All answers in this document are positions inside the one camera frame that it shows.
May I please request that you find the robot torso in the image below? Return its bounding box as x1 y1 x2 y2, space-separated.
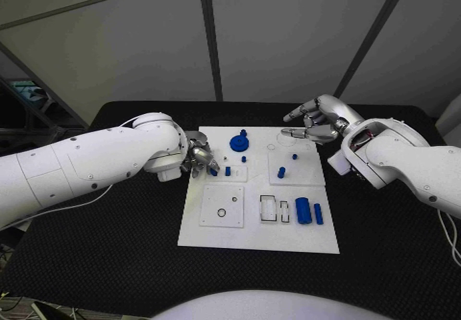
150 289 397 320

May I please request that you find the thick blue cylinder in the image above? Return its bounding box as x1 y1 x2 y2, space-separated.
294 197 313 225

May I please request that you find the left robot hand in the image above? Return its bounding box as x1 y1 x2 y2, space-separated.
179 130 221 179

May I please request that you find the white task board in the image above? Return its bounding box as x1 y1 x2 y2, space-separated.
178 126 342 255

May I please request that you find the blue gear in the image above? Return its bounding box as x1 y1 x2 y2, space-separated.
229 129 251 153

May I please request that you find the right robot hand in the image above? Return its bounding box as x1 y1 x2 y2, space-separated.
280 94 366 145

